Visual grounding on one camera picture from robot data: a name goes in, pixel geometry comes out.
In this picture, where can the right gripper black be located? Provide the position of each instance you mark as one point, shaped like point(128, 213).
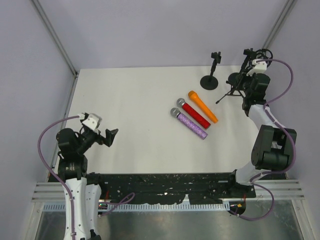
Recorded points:
point(244, 77)

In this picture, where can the black front rail base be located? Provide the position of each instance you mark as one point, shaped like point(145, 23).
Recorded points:
point(169, 189)

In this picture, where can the right aluminium frame post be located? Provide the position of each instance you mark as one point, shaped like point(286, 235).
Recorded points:
point(279, 22)

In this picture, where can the black tripod stand shock mount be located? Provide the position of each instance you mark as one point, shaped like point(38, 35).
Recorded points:
point(259, 86)

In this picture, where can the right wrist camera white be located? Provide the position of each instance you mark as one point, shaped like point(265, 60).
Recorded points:
point(259, 67)

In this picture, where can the white slotted cable duct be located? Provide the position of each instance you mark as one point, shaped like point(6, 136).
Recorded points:
point(183, 207)

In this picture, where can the orange microphone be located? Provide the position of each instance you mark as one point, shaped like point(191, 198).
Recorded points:
point(193, 96)

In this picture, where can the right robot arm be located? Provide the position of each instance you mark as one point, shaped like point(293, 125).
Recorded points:
point(273, 150)

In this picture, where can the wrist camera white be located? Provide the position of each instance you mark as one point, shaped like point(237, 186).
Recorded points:
point(259, 67)
point(90, 120)

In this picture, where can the red microphone silver grille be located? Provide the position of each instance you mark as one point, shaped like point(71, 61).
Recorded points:
point(193, 113)

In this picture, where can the black round-base mic stand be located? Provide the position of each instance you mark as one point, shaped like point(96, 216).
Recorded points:
point(209, 82)

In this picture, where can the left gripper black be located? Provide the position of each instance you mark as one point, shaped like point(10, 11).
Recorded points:
point(109, 136)

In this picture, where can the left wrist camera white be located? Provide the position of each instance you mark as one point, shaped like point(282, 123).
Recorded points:
point(90, 120)

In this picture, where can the aluminium frame post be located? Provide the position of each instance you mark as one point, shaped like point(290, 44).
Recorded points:
point(53, 34)
point(279, 22)

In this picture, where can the left aluminium frame post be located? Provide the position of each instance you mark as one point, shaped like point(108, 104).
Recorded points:
point(53, 34)

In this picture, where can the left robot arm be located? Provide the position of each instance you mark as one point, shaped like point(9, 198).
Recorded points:
point(82, 191)

